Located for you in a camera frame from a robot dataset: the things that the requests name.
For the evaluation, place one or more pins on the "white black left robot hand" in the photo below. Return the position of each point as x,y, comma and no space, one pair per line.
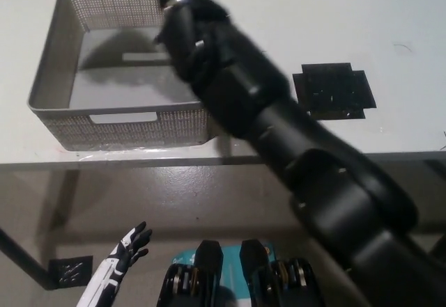
129,248

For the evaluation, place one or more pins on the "dark metal table leg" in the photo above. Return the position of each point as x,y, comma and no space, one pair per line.
24,256

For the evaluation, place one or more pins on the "black tape patch on table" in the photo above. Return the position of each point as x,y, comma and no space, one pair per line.
331,87

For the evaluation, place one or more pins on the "black tape patch on floor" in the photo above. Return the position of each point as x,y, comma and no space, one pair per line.
69,272

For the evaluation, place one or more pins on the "black teal robot body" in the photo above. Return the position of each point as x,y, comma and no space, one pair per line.
209,286

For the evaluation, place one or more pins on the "grey perforated plastic basket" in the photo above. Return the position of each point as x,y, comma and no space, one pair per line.
122,136

